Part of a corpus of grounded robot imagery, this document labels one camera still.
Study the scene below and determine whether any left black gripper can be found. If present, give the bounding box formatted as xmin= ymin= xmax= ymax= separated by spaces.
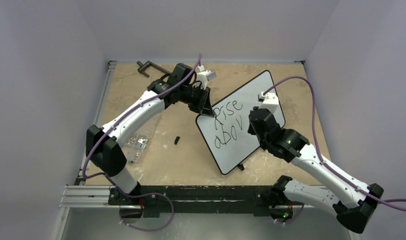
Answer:
xmin=179 ymin=84 xmax=214 ymax=116

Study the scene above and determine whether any white whiteboard black frame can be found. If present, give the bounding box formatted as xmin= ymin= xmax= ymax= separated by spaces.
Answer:
xmin=195 ymin=70 xmax=275 ymax=175

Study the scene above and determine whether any black marker cap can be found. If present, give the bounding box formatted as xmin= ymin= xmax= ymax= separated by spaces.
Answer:
xmin=174 ymin=136 xmax=180 ymax=145

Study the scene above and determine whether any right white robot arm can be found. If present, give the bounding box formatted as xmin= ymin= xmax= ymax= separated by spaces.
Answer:
xmin=248 ymin=107 xmax=384 ymax=234

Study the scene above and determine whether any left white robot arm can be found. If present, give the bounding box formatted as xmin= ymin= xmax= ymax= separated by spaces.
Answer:
xmin=85 ymin=63 xmax=216 ymax=205

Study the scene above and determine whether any clear plastic screw box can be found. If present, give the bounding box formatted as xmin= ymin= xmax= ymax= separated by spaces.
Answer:
xmin=124 ymin=128 xmax=156 ymax=164

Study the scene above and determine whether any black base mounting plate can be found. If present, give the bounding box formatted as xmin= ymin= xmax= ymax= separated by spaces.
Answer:
xmin=108 ymin=185 xmax=302 ymax=221

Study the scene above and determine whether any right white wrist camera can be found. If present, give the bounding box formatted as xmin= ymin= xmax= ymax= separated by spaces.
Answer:
xmin=258 ymin=92 xmax=280 ymax=114

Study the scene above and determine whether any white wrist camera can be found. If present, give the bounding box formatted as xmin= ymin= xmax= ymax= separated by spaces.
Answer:
xmin=196 ymin=65 xmax=217 ymax=90
xmin=258 ymin=92 xmax=280 ymax=114

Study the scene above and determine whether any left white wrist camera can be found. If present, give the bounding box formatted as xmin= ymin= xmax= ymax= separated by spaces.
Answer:
xmin=196 ymin=65 xmax=217 ymax=90

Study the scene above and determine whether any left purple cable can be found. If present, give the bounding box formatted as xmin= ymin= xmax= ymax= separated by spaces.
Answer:
xmin=82 ymin=53 xmax=204 ymax=232

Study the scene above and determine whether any purple cable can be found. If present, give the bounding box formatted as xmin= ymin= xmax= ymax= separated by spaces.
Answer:
xmin=82 ymin=53 xmax=204 ymax=232
xmin=262 ymin=76 xmax=406 ymax=213

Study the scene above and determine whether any dark metal clamp handle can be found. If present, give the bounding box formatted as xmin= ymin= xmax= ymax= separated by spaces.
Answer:
xmin=136 ymin=60 xmax=172 ymax=79

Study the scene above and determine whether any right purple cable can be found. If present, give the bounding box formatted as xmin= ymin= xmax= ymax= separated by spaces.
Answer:
xmin=262 ymin=76 xmax=406 ymax=213

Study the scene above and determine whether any aluminium rail frame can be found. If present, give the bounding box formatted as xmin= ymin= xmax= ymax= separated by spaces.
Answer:
xmin=59 ymin=60 xmax=118 ymax=208

